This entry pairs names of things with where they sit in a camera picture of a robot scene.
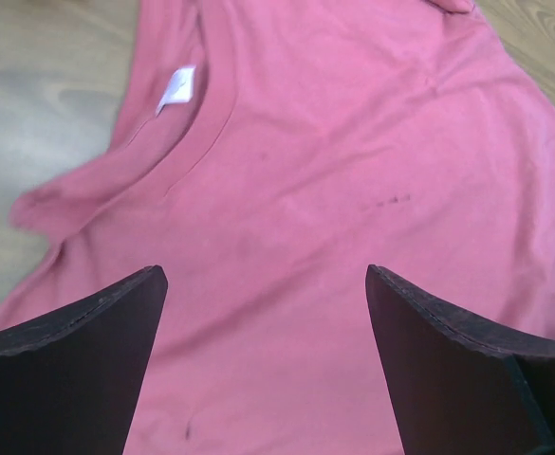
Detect dusty rose t shirt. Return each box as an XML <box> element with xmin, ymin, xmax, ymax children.
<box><xmin>0</xmin><ymin>1</ymin><xmax>555</xmax><ymax>454</ymax></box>

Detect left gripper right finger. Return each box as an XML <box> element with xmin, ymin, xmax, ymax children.
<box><xmin>365</xmin><ymin>265</ymin><xmax>555</xmax><ymax>454</ymax></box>

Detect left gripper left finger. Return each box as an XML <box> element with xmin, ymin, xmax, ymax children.
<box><xmin>0</xmin><ymin>265</ymin><xmax>168</xmax><ymax>454</ymax></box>

